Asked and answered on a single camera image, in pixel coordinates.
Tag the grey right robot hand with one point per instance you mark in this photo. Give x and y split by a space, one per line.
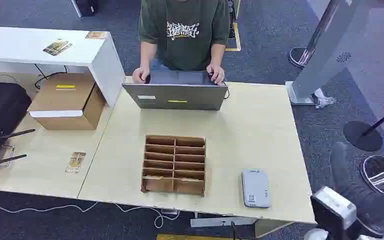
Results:
367 208

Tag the person's right hand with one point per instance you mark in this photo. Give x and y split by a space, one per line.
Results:
140 75

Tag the person's left hand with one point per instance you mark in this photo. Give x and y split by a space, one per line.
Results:
216 73

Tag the yellow framed board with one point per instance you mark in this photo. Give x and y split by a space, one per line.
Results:
233 39

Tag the chrome stanchion base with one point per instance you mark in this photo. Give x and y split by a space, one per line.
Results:
382 172

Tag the grey laptop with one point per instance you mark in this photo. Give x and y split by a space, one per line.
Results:
178 96

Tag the person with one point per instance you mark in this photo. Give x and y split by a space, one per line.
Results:
182 43

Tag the black stanchion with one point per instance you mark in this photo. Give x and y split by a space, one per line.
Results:
362 136

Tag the brown cardboard box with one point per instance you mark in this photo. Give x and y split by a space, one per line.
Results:
62 102

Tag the chrome stanchion with pole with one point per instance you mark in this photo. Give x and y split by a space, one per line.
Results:
299 57

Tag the black case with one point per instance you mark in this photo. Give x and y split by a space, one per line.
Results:
85 6

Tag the wooden card box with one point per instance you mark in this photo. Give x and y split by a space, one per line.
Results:
173 164

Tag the desk leg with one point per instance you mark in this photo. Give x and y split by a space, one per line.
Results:
268 227

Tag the silver kiosk stand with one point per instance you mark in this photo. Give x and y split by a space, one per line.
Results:
324 56

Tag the clear plastic wrap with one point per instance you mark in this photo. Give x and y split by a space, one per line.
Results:
324 99

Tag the grey card reader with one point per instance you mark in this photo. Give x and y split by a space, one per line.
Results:
255 188

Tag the white side table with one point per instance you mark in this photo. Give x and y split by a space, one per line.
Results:
29 46

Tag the black bag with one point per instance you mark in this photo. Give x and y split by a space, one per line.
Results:
1 106

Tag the yellow floor strip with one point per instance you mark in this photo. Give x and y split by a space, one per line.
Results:
185 237

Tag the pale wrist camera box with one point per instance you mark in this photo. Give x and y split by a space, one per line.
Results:
336 202

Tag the grey desk bracket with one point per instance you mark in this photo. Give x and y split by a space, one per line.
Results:
218 222

